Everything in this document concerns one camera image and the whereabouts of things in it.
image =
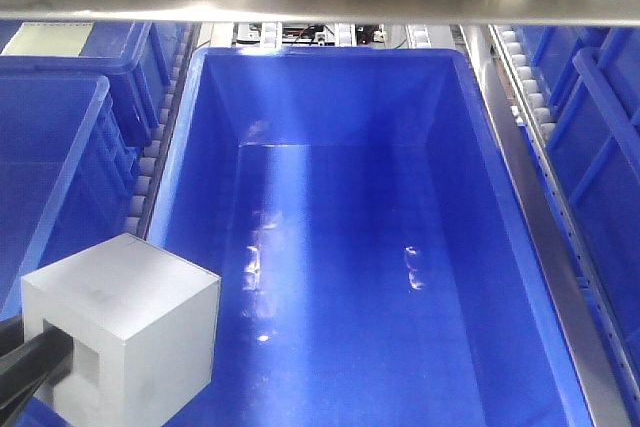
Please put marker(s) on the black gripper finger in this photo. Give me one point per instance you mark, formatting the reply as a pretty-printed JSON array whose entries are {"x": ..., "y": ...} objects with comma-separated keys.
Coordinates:
[{"x": 27, "y": 364}]

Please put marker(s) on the gray hollow cube base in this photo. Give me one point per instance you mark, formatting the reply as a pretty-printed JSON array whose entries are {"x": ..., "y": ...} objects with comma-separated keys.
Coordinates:
[{"x": 142, "y": 322}]

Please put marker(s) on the blue bin left front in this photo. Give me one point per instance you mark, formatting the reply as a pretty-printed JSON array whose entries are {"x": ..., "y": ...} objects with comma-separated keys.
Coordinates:
[{"x": 67, "y": 175}]

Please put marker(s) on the large blue target bin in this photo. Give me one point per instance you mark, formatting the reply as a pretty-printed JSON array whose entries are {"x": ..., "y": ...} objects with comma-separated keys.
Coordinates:
[{"x": 376, "y": 267}]

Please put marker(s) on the blue bin right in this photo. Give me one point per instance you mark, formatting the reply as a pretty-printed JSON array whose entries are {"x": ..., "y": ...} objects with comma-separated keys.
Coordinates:
[{"x": 589, "y": 77}]

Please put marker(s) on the white roller conveyor track left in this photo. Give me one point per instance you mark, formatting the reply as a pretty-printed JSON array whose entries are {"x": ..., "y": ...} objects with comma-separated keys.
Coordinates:
[{"x": 152, "y": 159}]

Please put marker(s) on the white roller conveyor track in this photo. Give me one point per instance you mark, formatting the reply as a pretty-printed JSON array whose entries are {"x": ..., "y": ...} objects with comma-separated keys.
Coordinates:
[
  {"x": 529, "y": 106},
  {"x": 152, "y": 159}
]

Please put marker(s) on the white roller conveyor track right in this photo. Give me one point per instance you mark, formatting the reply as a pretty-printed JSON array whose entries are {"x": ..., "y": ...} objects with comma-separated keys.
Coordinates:
[{"x": 529, "y": 106}]

